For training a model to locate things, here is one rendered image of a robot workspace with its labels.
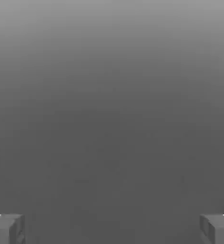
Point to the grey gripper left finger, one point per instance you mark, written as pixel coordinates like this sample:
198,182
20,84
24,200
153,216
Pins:
3,230

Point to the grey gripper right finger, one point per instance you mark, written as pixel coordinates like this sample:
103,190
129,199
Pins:
220,230

